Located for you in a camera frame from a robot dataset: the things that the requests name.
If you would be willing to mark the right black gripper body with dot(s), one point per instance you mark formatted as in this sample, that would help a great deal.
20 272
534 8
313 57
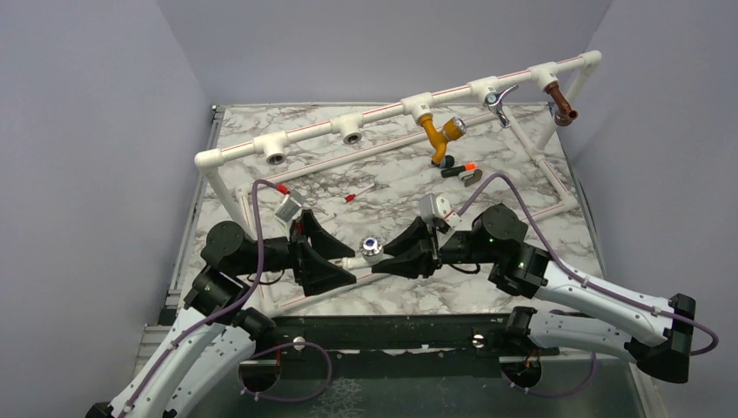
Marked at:
432 241

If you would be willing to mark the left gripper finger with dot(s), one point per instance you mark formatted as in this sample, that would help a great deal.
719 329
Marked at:
321 241
319 275

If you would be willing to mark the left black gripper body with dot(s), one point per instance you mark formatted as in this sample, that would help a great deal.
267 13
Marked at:
297 239

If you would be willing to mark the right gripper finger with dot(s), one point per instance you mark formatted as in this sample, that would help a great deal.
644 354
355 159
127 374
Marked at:
415 262
416 232

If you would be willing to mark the white faucet chrome knob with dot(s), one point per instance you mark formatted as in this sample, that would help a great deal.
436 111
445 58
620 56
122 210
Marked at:
371 251

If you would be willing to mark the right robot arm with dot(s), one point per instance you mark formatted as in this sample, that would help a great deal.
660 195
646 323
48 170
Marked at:
654 333

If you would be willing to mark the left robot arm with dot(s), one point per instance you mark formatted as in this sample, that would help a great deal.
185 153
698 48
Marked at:
220 323

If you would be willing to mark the black orange marker pen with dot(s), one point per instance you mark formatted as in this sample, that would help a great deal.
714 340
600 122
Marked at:
457 170

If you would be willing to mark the yellow plastic faucet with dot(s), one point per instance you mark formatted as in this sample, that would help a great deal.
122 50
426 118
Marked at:
452 130

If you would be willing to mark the brown plastic faucet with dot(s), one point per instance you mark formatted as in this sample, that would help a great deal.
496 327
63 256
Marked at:
564 113

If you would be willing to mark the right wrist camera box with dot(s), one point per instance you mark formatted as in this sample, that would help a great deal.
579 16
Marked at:
436 211

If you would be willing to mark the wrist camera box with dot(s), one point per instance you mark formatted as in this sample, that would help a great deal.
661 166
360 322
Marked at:
436 211
289 207

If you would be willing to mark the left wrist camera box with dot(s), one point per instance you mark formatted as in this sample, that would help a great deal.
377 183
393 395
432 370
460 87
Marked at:
289 207

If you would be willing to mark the black mounting rail base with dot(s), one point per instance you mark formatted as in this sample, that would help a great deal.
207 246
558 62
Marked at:
365 347

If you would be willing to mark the white PVC pipe frame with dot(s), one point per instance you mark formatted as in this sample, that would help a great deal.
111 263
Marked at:
328 151

